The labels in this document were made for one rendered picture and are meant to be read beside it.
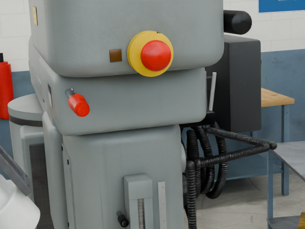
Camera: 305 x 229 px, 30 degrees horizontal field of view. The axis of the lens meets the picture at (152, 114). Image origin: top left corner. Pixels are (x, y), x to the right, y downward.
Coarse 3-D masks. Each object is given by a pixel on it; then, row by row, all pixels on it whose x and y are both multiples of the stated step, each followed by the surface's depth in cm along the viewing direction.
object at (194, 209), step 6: (192, 162) 86; (186, 168) 86; (192, 168) 86; (192, 174) 86; (192, 180) 86; (192, 186) 86; (192, 192) 86; (192, 198) 87; (192, 204) 87; (192, 210) 87; (192, 216) 87; (192, 222) 87; (192, 228) 88
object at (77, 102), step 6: (66, 90) 84; (72, 90) 83; (72, 96) 75; (78, 96) 74; (72, 102) 74; (78, 102) 72; (84, 102) 72; (72, 108) 73; (78, 108) 71; (84, 108) 71; (78, 114) 72; (84, 114) 72
